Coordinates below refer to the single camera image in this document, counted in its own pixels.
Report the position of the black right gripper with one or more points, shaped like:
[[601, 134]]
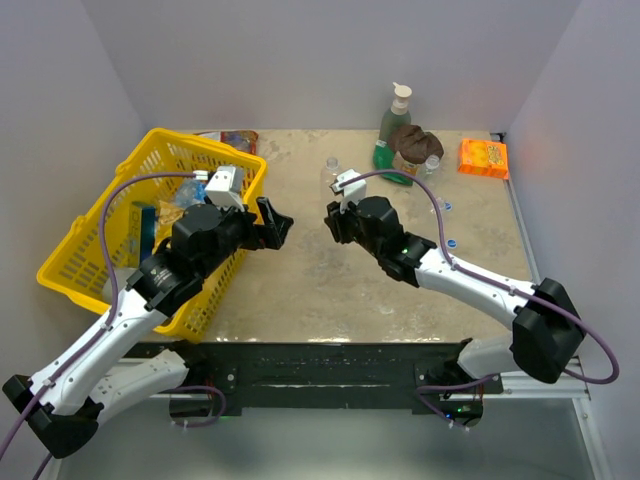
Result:
[[337, 220]]

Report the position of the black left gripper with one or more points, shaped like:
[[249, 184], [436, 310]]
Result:
[[273, 231]]

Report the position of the clear plastic bottle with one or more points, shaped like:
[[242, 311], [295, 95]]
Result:
[[328, 175]]

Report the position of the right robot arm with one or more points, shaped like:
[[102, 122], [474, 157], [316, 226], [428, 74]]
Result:
[[541, 340]]

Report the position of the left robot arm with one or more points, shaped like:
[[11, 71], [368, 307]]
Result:
[[63, 403]]

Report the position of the uncapped clear bottle by bag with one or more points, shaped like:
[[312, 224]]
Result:
[[429, 169]]

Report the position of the green soap pump bottle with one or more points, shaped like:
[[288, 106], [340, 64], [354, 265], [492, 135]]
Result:
[[397, 114]]

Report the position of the green plastic bag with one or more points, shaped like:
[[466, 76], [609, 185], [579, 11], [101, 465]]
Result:
[[384, 159]]

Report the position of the red snack bag behind basket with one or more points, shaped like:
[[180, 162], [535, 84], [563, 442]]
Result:
[[241, 140]]

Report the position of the blue white plastic package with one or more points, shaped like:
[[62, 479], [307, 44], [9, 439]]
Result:
[[190, 192]]

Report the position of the yellow Lays chips bag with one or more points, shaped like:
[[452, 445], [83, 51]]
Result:
[[167, 214]]

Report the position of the orange candy box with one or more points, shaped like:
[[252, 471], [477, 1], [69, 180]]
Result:
[[483, 158]]

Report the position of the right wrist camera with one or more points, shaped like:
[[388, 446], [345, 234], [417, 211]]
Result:
[[351, 187]]

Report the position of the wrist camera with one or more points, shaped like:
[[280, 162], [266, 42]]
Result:
[[224, 189], [351, 187]]

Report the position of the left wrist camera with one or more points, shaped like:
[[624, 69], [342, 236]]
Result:
[[224, 189]]

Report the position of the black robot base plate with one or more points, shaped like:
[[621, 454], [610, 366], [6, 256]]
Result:
[[354, 376]]

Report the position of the aluminium frame rail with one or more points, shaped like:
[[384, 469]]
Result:
[[574, 392]]

